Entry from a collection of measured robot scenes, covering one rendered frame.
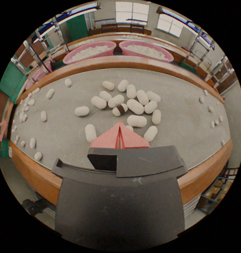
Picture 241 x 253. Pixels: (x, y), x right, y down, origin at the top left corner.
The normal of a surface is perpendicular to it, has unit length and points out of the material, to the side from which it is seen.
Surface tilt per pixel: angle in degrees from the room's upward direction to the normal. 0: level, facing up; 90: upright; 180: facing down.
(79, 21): 90
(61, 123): 0
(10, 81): 90
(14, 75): 90
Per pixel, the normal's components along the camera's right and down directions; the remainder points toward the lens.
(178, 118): 0.00, -0.25
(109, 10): 0.04, 0.97
